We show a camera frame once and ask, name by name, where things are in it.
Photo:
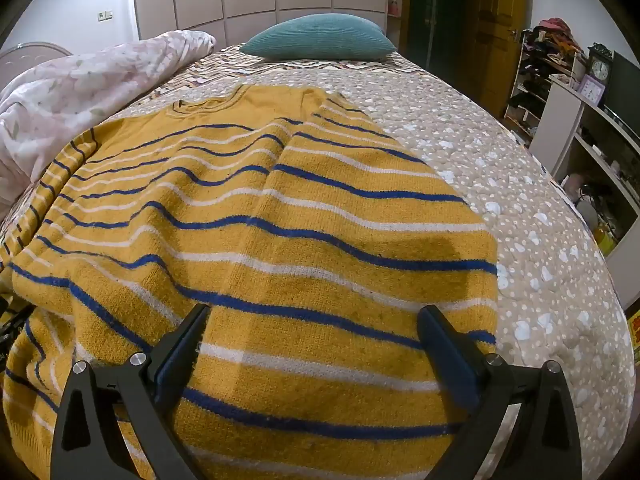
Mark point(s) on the wall switch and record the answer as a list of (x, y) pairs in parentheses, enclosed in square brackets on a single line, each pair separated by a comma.
[(105, 15)]

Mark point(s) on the shoe rack with clothes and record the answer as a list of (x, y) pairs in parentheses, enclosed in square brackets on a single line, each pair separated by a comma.
[(540, 75)]

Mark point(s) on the white shelf unit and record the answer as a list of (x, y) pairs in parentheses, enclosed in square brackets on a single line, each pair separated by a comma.
[(565, 120)]

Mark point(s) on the yellow striped sweater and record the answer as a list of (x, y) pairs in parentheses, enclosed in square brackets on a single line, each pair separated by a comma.
[(300, 210)]

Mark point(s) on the wooden door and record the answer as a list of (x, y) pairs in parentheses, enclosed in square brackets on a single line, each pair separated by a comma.
[(495, 20)]

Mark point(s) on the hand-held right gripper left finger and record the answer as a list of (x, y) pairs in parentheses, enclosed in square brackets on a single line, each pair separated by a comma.
[(184, 342)]

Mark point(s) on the dark screen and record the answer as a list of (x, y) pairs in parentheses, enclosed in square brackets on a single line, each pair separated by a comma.
[(625, 85)]

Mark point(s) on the teal pillow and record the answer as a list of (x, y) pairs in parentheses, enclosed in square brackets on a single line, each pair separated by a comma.
[(320, 35)]

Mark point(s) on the round grey panel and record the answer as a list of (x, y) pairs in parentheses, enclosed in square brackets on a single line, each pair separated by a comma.
[(35, 49)]

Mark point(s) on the pink floral duvet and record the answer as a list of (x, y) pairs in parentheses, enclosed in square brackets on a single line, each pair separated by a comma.
[(75, 90)]

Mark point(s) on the dark mantel clock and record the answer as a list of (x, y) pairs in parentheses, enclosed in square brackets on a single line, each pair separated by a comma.
[(599, 67)]

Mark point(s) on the beige dotted bedspread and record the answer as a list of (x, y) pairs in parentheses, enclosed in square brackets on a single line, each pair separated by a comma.
[(500, 185)]

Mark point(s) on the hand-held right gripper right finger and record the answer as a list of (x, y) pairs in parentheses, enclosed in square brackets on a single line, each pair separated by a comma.
[(450, 355)]

